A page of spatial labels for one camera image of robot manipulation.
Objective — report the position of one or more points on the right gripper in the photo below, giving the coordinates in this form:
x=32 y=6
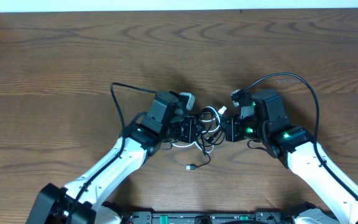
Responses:
x=227 y=128

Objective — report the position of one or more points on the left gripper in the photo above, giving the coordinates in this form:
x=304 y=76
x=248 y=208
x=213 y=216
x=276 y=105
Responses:
x=193 y=128

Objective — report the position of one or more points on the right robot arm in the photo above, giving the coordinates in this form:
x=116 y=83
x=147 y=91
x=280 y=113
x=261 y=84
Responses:
x=263 y=119

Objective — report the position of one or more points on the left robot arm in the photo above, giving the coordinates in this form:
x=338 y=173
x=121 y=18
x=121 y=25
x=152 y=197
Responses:
x=80 y=201

